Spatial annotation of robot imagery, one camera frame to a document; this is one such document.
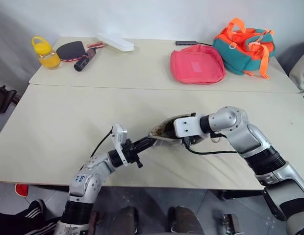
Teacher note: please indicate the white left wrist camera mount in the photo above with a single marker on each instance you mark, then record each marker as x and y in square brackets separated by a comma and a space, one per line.
[121, 140]

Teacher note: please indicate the black table frame bar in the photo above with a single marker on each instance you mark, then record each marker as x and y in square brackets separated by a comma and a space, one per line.
[242, 194]

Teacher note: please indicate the yellow lidded plastic jar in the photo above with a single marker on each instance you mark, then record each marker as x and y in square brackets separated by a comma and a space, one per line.
[45, 50]

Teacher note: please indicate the black and red cylindrical tool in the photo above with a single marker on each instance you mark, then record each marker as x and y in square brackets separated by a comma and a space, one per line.
[83, 62]

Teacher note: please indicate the grey usb hub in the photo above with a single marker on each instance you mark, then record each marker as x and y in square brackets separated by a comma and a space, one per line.
[186, 42]

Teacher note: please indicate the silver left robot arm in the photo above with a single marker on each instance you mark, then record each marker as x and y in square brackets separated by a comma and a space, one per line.
[93, 176]

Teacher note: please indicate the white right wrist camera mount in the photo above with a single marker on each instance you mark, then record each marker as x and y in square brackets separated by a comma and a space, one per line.
[187, 126]

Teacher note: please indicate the pink fabric pouch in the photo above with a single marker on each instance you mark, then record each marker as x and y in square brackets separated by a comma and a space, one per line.
[196, 66]

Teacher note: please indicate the red shoe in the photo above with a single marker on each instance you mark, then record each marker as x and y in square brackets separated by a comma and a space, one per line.
[21, 190]

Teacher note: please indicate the black table tennis paddle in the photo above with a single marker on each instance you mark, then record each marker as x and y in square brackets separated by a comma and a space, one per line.
[69, 49]

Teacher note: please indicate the white bag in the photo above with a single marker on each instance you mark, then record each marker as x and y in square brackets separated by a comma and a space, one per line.
[300, 73]

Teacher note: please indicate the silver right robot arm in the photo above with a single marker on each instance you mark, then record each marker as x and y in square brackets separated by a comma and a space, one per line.
[250, 139]

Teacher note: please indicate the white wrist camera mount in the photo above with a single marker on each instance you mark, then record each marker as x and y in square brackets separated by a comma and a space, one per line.
[187, 126]
[121, 140]

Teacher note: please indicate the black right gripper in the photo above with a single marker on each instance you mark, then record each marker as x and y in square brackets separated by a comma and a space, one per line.
[192, 141]

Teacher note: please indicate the black striped track trousers leg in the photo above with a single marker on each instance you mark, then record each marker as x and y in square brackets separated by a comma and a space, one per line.
[22, 220]

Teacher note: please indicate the teal and orange backpack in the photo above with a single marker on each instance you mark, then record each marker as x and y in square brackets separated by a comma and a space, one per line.
[240, 51]

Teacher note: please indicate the black metal chair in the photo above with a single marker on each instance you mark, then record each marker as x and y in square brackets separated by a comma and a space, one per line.
[5, 96]

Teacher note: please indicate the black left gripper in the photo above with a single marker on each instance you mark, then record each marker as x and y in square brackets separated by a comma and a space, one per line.
[131, 150]

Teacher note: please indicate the long white box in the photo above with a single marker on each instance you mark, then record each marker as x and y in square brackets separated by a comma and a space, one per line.
[115, 41]

